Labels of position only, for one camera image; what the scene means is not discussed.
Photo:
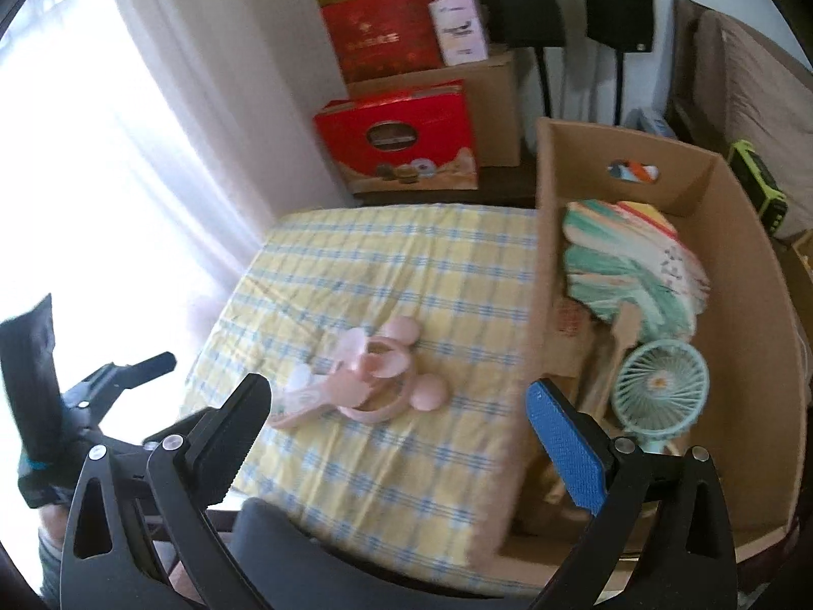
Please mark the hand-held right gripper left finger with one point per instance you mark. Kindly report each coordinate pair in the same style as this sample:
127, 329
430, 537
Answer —
222, 438

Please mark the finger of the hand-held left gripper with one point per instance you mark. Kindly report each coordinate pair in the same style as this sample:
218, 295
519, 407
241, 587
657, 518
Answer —
108, 387

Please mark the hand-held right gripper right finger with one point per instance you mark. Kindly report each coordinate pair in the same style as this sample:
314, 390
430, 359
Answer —
565, 451

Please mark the beige fan with red print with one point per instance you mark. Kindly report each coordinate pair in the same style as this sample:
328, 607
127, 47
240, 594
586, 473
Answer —
568, 356

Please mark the teal mini desk fan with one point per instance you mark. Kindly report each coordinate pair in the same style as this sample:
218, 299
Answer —
660, 381

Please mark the pink mouse-ear handheld fan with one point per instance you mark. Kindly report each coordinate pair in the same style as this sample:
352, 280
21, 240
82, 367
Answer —
427, 392

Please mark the green striped paper fan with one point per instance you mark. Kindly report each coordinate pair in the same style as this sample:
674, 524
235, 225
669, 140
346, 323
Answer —
610, 267

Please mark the large cardboard box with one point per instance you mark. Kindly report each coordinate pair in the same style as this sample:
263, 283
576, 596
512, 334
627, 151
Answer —
737, 362

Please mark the colourful paper fan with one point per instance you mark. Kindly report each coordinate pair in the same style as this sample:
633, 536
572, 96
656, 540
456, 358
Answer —
686, 267

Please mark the person's left forearm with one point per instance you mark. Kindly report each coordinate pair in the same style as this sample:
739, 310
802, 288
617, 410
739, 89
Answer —
54, 546

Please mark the yellow plaid mat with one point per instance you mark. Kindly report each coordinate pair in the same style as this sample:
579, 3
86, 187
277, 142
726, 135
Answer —
381, 254

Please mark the white curtain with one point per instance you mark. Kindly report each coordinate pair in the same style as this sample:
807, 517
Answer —
127, 108

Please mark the green and black radio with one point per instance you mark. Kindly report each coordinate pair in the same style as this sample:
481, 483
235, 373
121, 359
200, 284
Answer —
759, 184

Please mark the white and blue packet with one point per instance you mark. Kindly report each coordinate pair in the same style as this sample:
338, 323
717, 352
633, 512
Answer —
654, 122

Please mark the closed brown cardboard box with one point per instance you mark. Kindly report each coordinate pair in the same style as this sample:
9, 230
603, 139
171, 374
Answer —
495, 108

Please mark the red gift box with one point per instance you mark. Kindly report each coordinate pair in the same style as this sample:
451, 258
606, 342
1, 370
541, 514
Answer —
381, 38
394, 108

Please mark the brown sofa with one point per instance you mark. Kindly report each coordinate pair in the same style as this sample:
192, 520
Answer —
683, 76

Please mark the beige sofa cushion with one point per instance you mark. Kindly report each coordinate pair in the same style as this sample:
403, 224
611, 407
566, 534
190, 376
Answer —
749, 89

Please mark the upper red gift box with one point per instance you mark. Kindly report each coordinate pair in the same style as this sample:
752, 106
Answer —
381, 38

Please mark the white and pink carton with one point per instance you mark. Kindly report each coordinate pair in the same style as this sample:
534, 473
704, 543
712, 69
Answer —
460, 32

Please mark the black speaker on stand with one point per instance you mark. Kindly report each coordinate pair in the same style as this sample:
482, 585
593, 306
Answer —
616, 9
524, 3

